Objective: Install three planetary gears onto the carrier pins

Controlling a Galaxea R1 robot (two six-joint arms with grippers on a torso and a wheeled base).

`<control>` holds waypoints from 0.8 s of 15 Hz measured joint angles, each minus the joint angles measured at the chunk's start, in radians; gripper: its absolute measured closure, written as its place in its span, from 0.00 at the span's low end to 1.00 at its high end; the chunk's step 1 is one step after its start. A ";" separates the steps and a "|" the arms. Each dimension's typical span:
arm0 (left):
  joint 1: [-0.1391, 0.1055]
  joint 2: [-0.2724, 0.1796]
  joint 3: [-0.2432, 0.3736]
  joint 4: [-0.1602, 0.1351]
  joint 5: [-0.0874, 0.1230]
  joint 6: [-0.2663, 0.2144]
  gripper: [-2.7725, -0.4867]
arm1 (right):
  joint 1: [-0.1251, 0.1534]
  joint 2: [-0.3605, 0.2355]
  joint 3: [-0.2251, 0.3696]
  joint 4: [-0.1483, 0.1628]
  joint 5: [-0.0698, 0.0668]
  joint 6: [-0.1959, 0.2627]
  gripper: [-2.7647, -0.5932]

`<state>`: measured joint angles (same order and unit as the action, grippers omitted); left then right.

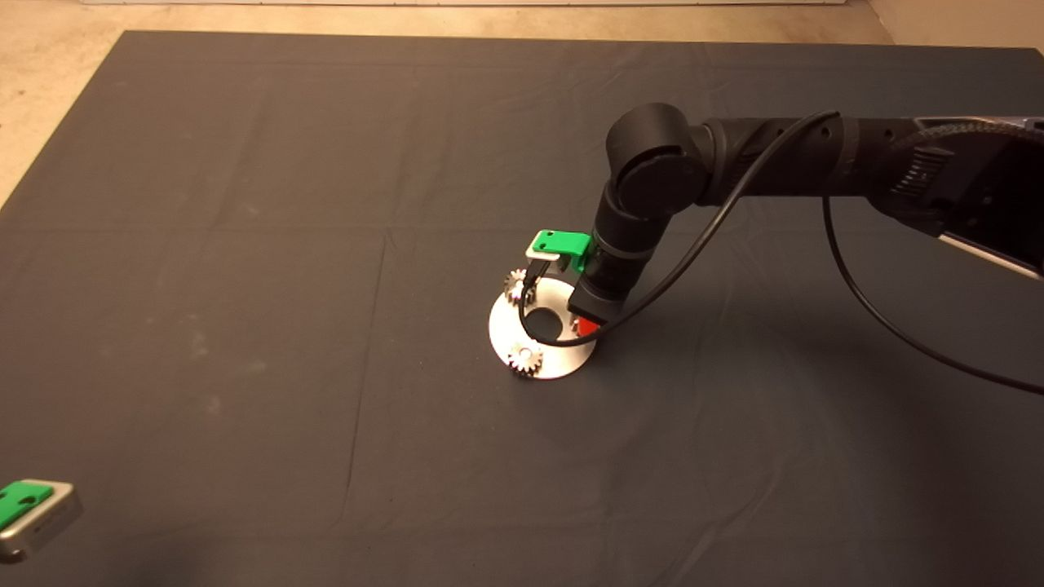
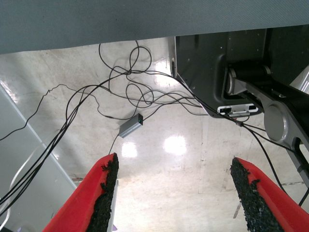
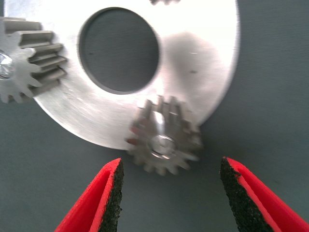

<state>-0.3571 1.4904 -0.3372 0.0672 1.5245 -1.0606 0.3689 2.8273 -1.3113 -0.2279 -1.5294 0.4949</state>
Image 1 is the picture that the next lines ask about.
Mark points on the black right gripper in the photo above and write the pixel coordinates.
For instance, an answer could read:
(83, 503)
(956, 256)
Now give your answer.
(599, 297)

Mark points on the green left camera mount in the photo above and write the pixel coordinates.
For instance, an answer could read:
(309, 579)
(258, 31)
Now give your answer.
(23, 499)

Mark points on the small steel planetary gear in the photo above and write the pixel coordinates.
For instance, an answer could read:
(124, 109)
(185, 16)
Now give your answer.
(512, 289)
(522, 365)

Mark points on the green right camera mount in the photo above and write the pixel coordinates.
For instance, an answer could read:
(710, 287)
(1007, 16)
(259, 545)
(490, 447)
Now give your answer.
(563, 244)

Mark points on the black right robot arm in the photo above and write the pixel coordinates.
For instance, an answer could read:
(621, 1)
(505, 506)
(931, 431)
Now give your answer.
(775, 159)

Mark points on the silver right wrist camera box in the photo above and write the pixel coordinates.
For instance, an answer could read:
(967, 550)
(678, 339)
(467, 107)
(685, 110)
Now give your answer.
(545, 257)

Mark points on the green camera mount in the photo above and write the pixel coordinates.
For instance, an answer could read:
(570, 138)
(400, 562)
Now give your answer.
(23, 499)
(563, 244)

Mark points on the dark grey table cloth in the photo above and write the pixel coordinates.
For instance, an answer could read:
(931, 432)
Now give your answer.
(326, 244)

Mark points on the round metal carrier plate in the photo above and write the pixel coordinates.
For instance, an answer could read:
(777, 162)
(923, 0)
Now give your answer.
(563, 359)

